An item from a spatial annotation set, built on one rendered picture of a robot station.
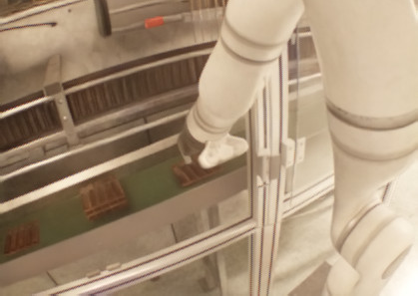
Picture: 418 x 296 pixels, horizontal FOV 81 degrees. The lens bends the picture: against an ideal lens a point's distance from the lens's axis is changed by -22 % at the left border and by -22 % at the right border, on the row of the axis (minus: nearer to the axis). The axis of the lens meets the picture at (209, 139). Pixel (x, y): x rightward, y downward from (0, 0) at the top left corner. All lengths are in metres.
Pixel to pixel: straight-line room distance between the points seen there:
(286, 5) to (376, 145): 0.13
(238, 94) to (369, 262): 0.25
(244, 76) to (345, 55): 0.16
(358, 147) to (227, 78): 0.17
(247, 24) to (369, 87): 0.13
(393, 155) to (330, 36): 0.10
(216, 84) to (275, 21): 0.12
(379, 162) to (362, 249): 0.16
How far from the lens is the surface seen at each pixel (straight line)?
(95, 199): 0.68
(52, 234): 0.73
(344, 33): 0.18
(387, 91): 0.20
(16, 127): 0.70
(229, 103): 0.35
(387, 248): 0.36
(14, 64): 0.94
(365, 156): 0.23
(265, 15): 0.26
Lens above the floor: 1.14
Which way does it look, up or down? 31 degrees down
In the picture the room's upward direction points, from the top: 7 degrees counter-clockwise
